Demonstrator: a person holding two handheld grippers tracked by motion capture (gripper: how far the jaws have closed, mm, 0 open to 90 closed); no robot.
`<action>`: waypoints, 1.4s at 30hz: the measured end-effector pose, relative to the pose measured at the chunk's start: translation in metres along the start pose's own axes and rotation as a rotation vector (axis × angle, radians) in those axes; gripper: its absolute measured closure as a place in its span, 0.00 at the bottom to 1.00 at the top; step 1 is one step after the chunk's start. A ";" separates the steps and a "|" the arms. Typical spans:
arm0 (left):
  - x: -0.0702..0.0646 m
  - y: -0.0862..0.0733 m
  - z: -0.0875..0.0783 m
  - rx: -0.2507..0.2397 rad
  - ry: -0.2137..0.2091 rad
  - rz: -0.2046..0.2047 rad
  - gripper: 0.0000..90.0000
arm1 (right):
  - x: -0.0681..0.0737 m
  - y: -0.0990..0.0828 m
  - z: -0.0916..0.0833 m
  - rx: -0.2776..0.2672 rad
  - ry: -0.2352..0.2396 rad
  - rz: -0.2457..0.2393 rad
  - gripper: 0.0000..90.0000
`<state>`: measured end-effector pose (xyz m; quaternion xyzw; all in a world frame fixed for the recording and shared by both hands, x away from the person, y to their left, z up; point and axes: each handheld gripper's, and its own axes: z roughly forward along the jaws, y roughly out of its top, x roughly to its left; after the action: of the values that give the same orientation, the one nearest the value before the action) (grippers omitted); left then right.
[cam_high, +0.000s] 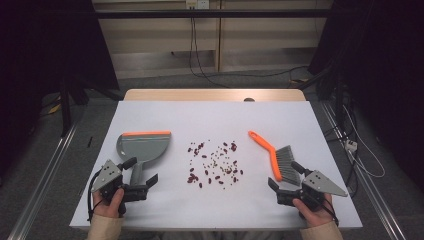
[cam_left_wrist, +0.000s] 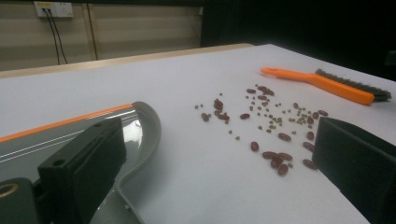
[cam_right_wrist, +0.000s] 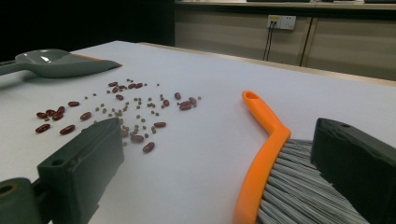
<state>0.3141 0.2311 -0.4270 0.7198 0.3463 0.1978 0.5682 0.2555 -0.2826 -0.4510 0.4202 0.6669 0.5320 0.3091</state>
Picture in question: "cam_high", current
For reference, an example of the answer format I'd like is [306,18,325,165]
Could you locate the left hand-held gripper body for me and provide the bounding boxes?
[90,159,149,216]

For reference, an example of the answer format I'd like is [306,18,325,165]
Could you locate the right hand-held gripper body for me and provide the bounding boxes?
[275,169,349,213]

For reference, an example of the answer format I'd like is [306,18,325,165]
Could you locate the grey dustpan with orange lip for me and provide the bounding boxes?
[115,130,172,188]

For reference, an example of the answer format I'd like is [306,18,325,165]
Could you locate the orange brush with grey bristles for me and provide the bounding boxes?
[247,130,303,187]

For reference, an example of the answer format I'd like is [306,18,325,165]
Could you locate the red beans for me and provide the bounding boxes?
[186,139,244,190]

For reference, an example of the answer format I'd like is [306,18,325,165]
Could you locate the person's left hand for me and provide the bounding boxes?
[92,188,126,219]

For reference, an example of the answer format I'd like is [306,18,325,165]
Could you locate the person's right hand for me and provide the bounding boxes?
[292,193,335,229]

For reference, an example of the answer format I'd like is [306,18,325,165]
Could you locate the white power adapter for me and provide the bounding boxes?
[344,139,359,153]

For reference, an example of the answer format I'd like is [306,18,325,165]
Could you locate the black metal stand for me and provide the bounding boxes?
[59,78,74,138]

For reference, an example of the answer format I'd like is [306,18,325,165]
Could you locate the white table mat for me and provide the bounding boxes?
[69,100,364,232]

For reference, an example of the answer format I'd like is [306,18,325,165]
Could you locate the wooden table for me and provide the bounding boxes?
[123,88,307,102]

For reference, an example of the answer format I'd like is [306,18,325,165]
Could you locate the black curtain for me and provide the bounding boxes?
[0,0,120,101]
[308,0,424,191]

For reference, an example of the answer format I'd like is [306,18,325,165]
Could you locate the black horizontal bar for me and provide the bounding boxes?
[94,9,334,20]

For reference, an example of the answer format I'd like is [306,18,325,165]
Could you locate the metal floor rail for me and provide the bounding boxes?
[320,101,407,240]
[7,122,79,240]

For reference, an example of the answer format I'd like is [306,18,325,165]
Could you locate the white cable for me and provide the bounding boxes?
[342,105,386,179]

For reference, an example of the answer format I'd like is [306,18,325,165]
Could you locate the black floor cable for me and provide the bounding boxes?
[219,65,309,80]

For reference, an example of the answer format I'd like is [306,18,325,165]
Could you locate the black hanging cable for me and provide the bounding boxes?
[188,17,231,90]

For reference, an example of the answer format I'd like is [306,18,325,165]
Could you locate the white wall socket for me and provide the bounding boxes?
[185,0,210,10]

